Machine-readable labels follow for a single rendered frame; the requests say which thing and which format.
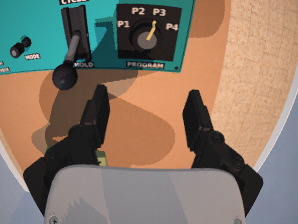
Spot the teal control panel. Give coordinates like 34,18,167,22
0,0,196,90

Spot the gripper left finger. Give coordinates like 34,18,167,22
23,84,110,217

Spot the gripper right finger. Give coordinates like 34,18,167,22
182,89,263,218

